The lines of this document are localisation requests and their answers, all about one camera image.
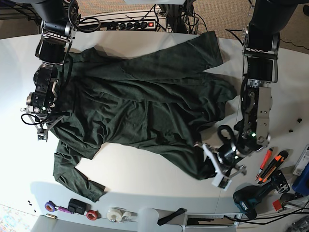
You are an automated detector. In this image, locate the black action camera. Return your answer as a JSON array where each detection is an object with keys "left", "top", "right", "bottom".
[{"left": 68, "top": 198, "right": 87, "bottom": 215}]

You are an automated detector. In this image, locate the red tape roll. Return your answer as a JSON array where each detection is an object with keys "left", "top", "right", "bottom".
[{"left": 86, "top": 210, "right": 98, "bottom": 221}]

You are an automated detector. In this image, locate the clear tape roll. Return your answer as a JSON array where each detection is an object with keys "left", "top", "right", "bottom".
[
  {"left": 122, "top": 211, "right": 137, "bottom": 222},
  {"left": 106, "top": 208, "right": 123, "bottom": 222}
]

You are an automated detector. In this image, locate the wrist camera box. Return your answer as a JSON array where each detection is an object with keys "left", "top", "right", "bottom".
[
  {"left": 211, "top": 174, "right": 232, "bottom": 191},
  {"left": 37, "top": 133, "right": 48, "bottom": 142}
]

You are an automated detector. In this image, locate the orange black utility knife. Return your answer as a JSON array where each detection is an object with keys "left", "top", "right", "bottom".
[{"left": 257, "top": 150, "right": 289, "bottom": 184}]

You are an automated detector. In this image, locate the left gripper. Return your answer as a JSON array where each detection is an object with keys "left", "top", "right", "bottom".
[{"left": 194, "top": 142, "right": 247, "bottom": 179}]

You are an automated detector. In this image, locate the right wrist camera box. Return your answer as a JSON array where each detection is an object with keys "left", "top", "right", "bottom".
[{"left": 37, "top": 133, "right": 48, "bottom": 142}]

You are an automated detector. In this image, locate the purple tape roll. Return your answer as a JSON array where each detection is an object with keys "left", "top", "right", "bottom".
[{"left": 44, "top": 201, "right": 56, "bottom": 212}]

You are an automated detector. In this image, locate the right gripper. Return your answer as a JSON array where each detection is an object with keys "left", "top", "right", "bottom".
[{"left": 26, "top": 111, "right": 71, "bottom": 135}]

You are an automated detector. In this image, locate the black strap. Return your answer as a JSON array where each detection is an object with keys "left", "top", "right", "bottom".
[{"left": 157, "top": 207, "right": 186, "bottom": 226}]

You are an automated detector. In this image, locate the black power strip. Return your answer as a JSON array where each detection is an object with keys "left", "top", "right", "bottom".
[{"left": 102, "top": 21, "right": 156, "bottom": 31}]

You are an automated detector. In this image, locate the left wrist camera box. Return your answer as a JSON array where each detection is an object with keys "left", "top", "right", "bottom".
[{"left": 211, "top": 174, "right": 232, "bottom": 191}]

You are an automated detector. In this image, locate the blue box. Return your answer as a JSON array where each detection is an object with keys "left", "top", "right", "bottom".
[{"left": 292, "top": 164, "right": 309, "bottom": 196}]

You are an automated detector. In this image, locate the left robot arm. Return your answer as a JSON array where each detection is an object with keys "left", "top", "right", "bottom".
[{"left": 201, "top": 0, "right": 307, "bottom": 180}]

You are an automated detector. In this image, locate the purple marker pen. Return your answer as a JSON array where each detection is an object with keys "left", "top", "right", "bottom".
[{"left": 56, "top": 206, "right": 73, "bottom": 214}]

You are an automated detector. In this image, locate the teal black cordless drill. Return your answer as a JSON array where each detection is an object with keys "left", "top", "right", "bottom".
[{"left": 233, "top": 170, "right": 290, "bottom": 220}]

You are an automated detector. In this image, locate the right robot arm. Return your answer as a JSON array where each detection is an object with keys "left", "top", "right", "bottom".
[{"left": 22, "top": 0, "right": 100, "bottom": 141}]

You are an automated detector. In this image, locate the dark green long-sleeve t-shirt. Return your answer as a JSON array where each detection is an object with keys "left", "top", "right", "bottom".
[{"left": 51, "top": 31, "right": 237, "bottom": 202}]

